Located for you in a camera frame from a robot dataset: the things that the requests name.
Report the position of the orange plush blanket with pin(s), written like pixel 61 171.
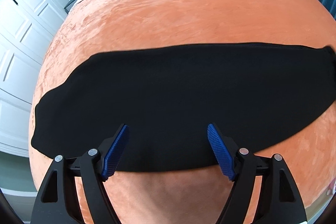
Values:
pixel 183 8

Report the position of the dark bedside table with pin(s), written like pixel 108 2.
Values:
pixel 71 3

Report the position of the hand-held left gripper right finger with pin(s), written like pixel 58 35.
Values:
pixel 220 150

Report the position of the black pants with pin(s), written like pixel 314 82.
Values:
pixel 170 98

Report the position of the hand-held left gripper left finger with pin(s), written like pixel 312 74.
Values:
pixel 115 150

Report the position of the white wardrobe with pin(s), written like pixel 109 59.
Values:
pixel 23 37

